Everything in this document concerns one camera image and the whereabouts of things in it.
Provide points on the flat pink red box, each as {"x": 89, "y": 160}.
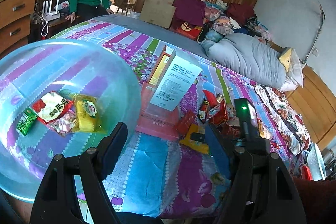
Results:
{"x": 157, "y": 113}

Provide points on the white wifi router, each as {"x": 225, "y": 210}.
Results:
{"x": 48, "y": 13}

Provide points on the clear blue plastic basin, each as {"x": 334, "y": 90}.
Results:
{"x": 67, "y": 67}

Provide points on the pink chocolate candy bag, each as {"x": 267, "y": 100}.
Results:
{"x": 63, "y": 125}

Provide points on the long red snack bar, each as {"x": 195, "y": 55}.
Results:
{"x": 182, "y": 127}

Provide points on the white red strawberry snack bag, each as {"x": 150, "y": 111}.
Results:
{"x": 51, "y": 106}

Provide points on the wooden drawer dresser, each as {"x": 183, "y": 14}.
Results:
{"x": 14, "y": 24}

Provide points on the red orange cookie box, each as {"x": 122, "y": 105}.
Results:
{"x": 159, "y": 66}

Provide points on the white tall box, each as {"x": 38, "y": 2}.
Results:
{"x": 181, "y": 71}

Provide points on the grey folded quilt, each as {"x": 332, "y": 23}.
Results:
{"x": 247, "y": 56}

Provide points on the colourful floral bed sheet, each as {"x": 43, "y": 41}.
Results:
{"x": 164, "y": 173}

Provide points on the wooden headboard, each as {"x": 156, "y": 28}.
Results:
{"x": 317, "y": 105}

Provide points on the yellow green snack bag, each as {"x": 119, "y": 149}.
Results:
{"x": 88, "y": 114}

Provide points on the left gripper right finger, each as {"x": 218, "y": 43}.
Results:
{"x": 261, "y": 189}

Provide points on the green snack packet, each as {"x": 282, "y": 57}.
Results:
{"x": 26, "y": 121}

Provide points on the yellow black label packet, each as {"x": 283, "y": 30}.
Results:
{"x": 195, "y": 139}

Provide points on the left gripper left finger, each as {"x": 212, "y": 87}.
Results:
{"x": 57, "y": 201}

